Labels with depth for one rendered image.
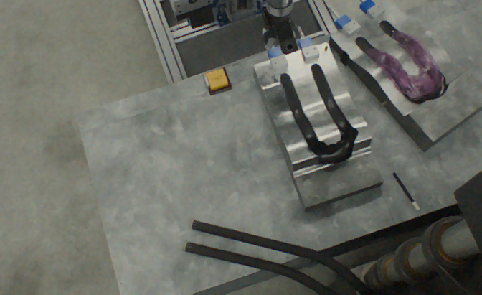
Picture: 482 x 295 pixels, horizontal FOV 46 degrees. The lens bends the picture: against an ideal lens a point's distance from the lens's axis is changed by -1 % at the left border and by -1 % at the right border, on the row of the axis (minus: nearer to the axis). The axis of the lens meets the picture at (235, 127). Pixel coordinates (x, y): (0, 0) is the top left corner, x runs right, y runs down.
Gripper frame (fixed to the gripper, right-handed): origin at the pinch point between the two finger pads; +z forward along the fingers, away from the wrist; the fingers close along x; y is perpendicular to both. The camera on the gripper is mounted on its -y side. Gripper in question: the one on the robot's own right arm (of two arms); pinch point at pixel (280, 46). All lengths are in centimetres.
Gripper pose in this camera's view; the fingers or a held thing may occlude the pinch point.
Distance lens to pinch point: 181.9
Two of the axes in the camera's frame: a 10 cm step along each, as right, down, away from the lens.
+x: -9.5, 3.1, -0.6
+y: -3.1, -8.9, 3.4
